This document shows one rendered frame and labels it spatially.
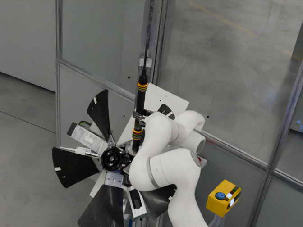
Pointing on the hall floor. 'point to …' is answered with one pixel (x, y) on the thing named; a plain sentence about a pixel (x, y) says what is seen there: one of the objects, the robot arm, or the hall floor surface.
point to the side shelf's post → (161, 220)
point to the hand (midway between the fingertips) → (140, 113)
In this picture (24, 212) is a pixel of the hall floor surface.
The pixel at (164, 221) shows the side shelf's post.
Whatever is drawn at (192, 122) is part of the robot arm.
